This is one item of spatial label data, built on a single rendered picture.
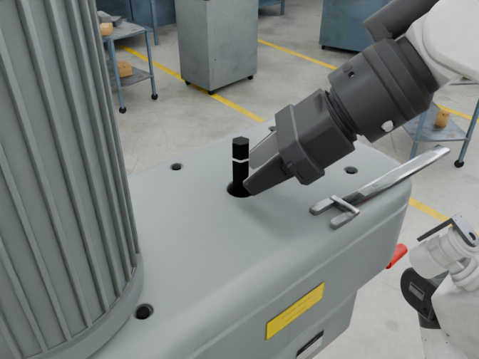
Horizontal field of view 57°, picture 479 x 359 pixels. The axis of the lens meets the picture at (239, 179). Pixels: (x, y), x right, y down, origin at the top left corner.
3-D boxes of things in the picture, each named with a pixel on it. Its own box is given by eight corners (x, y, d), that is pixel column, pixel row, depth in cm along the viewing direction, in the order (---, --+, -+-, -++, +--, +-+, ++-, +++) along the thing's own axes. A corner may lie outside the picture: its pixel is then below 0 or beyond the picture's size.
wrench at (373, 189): (430, 144, 62) (432, 139, 62) (456, 157, 60) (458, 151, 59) (308, 212, 50) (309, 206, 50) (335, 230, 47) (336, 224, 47)
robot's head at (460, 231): (452, 264, 85) (428, 231, 87) (490, 245, 79) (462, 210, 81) (438, 276, 81) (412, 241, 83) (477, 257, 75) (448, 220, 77)
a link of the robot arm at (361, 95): (321, 209, 47) (425, 149, 43) (268, 147, 43) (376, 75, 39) (308, 150, 58) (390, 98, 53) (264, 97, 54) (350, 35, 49)
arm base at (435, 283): (445, 300, 112) (445, 256, 111) (491, 317, 100) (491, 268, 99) (398, 310, 106) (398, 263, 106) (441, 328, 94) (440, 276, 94)
